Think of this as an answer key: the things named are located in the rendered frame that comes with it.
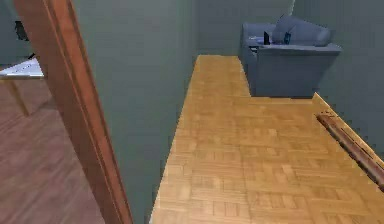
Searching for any brown wooden baseball bat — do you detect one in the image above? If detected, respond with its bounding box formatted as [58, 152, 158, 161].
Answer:
[315, 112, 384, 193]

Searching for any blue grey sofa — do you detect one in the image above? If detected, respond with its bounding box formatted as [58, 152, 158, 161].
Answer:
[241, 21, 343, 99]

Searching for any brown wooden room door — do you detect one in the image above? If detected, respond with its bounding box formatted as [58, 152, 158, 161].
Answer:
[12, 0, 135, 224]

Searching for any blue grey sofa cushion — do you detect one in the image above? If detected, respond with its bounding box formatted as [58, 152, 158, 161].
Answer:
[271, 14, 333, 48]

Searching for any white table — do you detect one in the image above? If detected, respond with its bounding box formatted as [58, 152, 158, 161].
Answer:
[0, 57, 45, 80]

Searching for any black object on wall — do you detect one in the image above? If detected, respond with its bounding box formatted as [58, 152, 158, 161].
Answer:
[13, 20, 30, 42]

